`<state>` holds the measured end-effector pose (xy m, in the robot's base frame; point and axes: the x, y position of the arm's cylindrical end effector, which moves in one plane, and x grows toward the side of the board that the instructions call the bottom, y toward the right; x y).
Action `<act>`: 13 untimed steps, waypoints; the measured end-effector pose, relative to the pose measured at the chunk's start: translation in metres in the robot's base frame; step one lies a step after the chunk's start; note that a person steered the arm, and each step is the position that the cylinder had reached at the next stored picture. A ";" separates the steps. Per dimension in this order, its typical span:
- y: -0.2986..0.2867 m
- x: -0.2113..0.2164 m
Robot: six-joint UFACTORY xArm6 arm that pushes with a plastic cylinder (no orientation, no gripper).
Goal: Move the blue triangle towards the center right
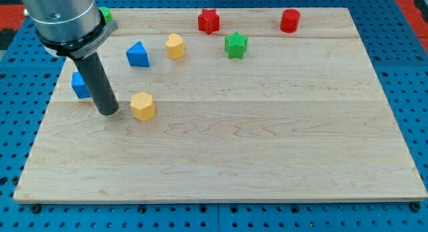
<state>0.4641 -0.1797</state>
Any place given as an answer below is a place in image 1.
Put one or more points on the green block behind arm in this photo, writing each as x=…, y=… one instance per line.
x=106, y=14

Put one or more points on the blue cube block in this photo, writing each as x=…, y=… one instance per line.
x=79, y=86

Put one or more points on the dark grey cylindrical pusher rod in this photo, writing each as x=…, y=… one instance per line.
x=97, y=83

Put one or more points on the blue triangle block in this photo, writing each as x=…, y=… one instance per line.
x=137, y=55

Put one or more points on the red star block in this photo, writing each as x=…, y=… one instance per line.
x=209, y=21

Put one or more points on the red cylinder block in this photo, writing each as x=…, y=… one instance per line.
x=290, y=20

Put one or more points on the yellow heart block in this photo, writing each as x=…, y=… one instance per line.
x=175, y=46

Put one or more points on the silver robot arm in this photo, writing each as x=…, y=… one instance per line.
x=76, y=29

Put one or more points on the green star block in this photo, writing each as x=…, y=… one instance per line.
x=236, y=45

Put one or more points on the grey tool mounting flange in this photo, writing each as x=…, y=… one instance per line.
x=82, y=47

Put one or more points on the wooden board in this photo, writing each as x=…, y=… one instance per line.
x=302, y=118

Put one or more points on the yellow hexagon block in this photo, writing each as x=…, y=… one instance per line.
x=142, y=106

